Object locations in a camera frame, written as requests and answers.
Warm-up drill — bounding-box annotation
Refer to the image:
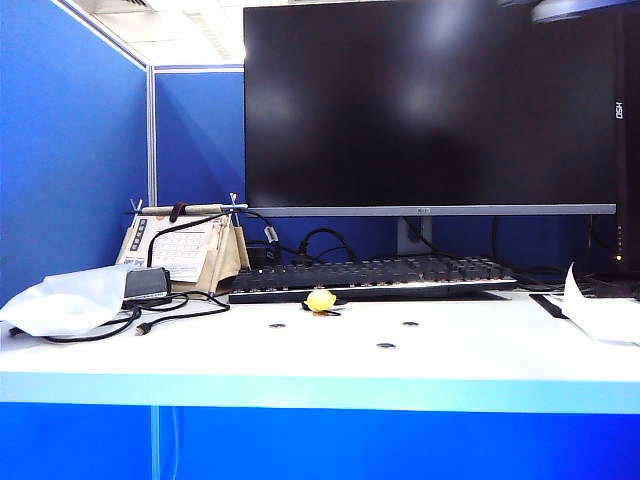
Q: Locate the black adapter hub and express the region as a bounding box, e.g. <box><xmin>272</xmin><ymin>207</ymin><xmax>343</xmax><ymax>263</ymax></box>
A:
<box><xmin>122</xmin><ymin>267</ymin><xmax>173</xmax><ymax>304</ymax></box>

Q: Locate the thick black cable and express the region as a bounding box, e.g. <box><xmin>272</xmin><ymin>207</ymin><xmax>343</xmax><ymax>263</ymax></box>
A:
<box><xmin>9</xmin><ymin>305</ymin><xmax>144</xmax><ymax>345</ymax></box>

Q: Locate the beige desk calendar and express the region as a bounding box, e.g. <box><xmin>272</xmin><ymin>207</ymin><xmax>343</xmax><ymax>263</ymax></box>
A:
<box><xmin>114</xmin><ymin>212</ymin><xmax>251</xmax><ymax>296</ymax></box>

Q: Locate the pale desk panel post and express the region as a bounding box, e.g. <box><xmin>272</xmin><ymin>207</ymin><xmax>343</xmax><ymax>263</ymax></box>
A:
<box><xmin>150</xmin><ymin>405</ymin><xmax>162</xmax><ymax>480</ymax></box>

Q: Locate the black monitor cable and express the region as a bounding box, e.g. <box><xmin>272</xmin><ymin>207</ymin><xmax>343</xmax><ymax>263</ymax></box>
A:
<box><xmin>405</xmin><ymin>216</ymin><xmax>454</xmax><ymax>260</ymax></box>
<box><xmin>492</xmin><ymin>215</ymin><xmax>569</xmax><ymax>291</ymax></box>

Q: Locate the large black monitor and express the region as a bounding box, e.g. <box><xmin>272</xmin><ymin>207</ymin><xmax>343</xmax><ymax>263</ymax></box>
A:
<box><xmin>243</xmin><ymin>0</ymin><xmax>618</xmax><ymax>217</ymax></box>

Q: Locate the black mechanical keyboard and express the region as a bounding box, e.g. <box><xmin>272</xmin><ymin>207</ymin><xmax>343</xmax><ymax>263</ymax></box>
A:
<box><xmin>228</xmin><ymin>255</ymin><xmax>519</xmax><ymax>305</ymax></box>

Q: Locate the black monitor with white logo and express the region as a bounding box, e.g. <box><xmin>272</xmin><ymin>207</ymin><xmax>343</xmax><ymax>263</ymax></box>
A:
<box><xmin>589</xmin><ymin>9</ymin><xmax>640</xmax><ymax>300</ymax></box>

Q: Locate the thin white hanging cable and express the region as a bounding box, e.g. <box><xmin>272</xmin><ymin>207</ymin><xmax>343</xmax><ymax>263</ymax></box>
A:
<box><xmin>171</xmin><ymin>407</ymin><xmax>182</xmax><ymax>480</ymax></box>

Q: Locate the yellow Pichu doll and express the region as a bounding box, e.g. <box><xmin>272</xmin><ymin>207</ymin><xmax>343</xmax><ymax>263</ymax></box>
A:
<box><xmin>299</xmin><ymin>288</ymin><xmax>344</xmax><ymax>317</ymax></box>

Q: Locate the small black power brick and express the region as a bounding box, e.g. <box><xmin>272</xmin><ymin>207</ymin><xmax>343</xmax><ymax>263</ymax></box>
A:
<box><xmin>246</xmin><ymin>242</ymin><xmax>276</xmax><ymax>267</ymax></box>

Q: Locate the black cable with ferrite core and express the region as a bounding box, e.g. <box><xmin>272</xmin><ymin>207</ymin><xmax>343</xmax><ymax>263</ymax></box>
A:
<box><xmin>147</xmin><ymin>208</ymin><xmax>283</xmax><ymax>269</ymax></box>

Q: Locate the aluminium partition post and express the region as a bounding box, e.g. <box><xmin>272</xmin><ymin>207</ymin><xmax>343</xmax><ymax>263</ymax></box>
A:
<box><xmin>146</xmin><ymin>64</ymin><xmax>159</xmax><ymax>207</ymax></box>

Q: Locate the black looped cable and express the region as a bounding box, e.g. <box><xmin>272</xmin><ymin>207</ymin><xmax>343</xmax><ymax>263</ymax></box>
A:
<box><xmin>298</xmin><ymin>228</ymin><xmax>359</xmax><ymax>265</ymax></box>

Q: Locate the white paper sheet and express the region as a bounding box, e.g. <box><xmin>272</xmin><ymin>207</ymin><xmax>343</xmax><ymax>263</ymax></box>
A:
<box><xmin>562</xmin><ymin>262</ymin><xmax>640</xmax><ymax>346</ymax></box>

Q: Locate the grey monitor stand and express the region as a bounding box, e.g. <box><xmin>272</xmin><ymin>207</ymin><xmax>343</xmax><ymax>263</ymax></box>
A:
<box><xmin>397</xmin><ymin>215</ymin><xmax>434</xmax><ymax>259</ymax></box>

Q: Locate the wooden rod with black strap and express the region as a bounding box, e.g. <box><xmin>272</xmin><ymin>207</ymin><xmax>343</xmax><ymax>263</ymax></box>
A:
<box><xmin>124</xmin><ymin>201</ymin><xmax>249</xmax><ymax>221</ymax></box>

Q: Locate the black USB plug cable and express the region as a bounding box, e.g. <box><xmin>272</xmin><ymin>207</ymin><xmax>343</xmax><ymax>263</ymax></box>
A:
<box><xmin>136</xmin><ymin>291</ymin><xmax>233</xmax><ymax>337</ymax></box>

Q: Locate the white plastic bag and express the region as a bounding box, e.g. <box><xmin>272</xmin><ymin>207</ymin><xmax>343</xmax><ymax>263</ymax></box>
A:
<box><xmin>0</xmin><ymin>263</ymin><xmax>135</xmax><ymax>339</ymax></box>

